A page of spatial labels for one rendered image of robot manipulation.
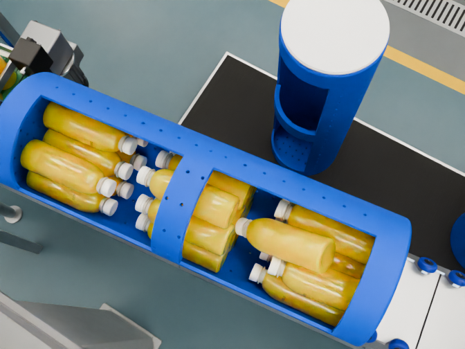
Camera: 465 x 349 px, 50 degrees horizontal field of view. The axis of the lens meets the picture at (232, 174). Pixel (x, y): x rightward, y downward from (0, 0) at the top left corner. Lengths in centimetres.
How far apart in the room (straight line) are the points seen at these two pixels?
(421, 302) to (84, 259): 149
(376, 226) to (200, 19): 184
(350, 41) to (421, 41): 133
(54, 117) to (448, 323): 102
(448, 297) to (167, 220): 70
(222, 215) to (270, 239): 11
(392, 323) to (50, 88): 94
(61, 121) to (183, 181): 35
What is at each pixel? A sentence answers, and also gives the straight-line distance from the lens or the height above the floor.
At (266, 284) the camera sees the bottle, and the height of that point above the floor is 107.
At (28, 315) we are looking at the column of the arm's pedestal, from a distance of 128.
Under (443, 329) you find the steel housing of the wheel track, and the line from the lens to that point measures 132.
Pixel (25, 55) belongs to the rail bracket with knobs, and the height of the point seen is 100.
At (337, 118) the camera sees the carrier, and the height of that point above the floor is 75.
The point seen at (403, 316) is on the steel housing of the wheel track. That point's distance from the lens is 129.
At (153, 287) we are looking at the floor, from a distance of 222.
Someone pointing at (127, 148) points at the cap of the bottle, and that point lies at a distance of 114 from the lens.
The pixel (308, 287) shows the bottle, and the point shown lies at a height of 114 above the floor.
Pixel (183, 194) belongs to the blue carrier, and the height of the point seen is 123.
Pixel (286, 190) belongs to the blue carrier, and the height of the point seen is 122.
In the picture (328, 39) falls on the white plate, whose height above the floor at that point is 104.
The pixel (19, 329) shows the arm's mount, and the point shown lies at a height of 108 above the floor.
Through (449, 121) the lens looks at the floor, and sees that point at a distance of 251.
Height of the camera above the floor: 217
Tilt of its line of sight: 73 degrees down
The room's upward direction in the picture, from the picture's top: 10 degrees counter-clockwise
